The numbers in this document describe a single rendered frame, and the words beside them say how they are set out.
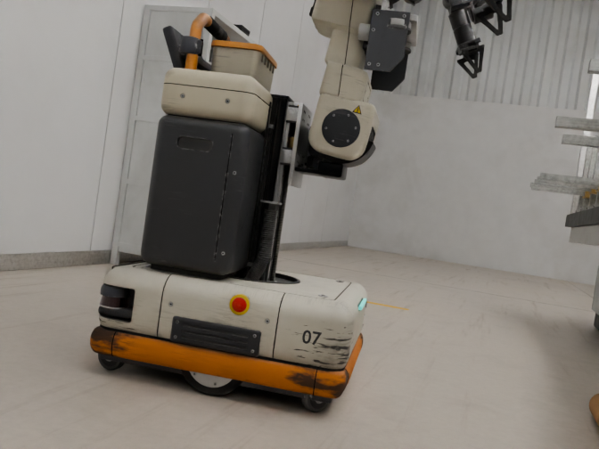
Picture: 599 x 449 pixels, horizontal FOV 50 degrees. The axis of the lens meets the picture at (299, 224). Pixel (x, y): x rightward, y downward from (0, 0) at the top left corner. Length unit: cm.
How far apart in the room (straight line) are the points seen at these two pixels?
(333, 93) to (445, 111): 814
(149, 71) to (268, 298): 257
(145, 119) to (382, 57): 236
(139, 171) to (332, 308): 250
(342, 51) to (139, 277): 82
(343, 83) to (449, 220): 801
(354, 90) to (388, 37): 16
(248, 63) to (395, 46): 40
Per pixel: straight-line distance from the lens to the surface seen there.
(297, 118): 179
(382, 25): 177
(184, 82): 169
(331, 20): 184
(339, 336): 155
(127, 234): 391
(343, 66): 177
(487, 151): 975
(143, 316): 167
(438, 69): 1002
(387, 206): 981
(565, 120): 197
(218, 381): 164
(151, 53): 398
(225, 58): 184
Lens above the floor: 50
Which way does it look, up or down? 2 degrees down
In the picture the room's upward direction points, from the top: 8 degrees clockwise
